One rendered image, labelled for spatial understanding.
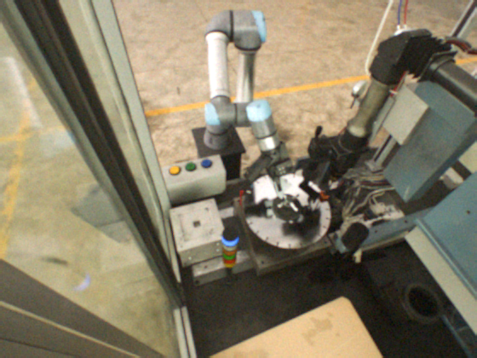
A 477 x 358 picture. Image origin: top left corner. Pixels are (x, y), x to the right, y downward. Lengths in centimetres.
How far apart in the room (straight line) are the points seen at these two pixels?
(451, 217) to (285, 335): 68
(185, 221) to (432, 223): 78
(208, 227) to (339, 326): 59
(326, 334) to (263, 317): 23
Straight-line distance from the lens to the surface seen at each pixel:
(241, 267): 115
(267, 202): 107
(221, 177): 123
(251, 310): 112
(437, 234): 71
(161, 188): 105
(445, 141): 76
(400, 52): 72
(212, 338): 110
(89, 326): 19
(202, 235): 105
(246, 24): 121
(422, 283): 114
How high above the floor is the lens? 184
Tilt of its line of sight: 52 degrees down
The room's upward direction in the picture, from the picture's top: 4 degrees clockwise
